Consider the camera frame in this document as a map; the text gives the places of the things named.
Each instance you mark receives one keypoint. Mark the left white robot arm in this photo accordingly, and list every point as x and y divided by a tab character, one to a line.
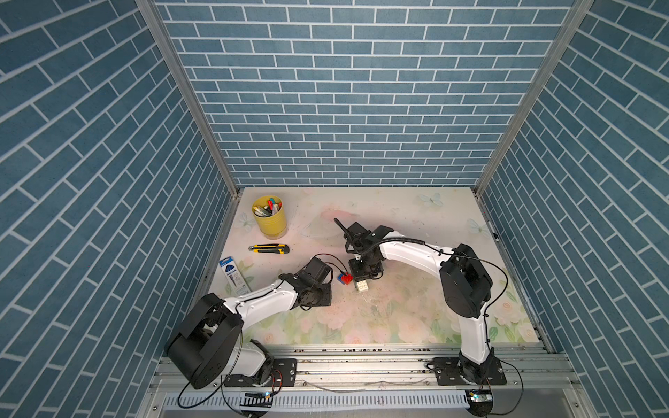
207	345

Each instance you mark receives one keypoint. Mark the blue white small box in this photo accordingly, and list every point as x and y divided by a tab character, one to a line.
234	277

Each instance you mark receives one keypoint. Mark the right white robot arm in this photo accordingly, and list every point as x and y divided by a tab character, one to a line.
464	280

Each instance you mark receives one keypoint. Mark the white square lego brick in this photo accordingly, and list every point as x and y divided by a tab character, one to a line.
362	286

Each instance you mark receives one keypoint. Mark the aluminium mounting rail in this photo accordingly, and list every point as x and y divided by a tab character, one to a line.
339	378

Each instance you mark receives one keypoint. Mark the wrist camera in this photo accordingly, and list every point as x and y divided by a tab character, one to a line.
315	272
366	232

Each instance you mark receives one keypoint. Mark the yellow black utility knife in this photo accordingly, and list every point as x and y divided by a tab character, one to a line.
271	248

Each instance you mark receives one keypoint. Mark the red lego brick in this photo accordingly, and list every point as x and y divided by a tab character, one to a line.
347	279

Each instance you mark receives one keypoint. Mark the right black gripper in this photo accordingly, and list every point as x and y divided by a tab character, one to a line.
357	276

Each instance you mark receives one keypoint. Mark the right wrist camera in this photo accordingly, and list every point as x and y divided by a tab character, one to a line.
366	232

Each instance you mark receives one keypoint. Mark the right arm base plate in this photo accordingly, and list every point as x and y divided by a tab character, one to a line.
453	371

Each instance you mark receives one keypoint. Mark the floral table mat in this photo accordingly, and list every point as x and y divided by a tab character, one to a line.
406	305

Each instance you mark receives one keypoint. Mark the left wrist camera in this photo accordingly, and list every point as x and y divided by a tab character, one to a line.
315	272

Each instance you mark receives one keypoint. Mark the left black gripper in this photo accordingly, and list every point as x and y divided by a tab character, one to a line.
327	299

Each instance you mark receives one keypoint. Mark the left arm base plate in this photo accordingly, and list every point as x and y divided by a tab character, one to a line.
273	373

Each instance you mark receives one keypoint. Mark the yellow pen cup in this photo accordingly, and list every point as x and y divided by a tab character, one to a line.
270	216

